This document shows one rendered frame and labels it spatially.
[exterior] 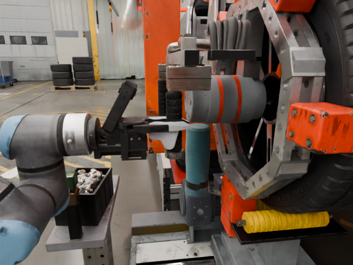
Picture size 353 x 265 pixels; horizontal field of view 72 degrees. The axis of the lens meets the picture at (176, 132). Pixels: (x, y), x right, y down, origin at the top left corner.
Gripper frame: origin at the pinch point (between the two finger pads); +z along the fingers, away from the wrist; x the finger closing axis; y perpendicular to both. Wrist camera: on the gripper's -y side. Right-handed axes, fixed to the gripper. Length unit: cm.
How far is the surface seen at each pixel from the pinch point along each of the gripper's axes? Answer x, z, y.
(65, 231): -16, -35, 38
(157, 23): -60, -2, -28
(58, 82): -813, -295, 56
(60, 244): -11, -35, 38
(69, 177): -10.5, -29.4, 17.1
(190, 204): -39, 10, 47
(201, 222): -39, 15, 57
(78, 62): -820, -226, -8
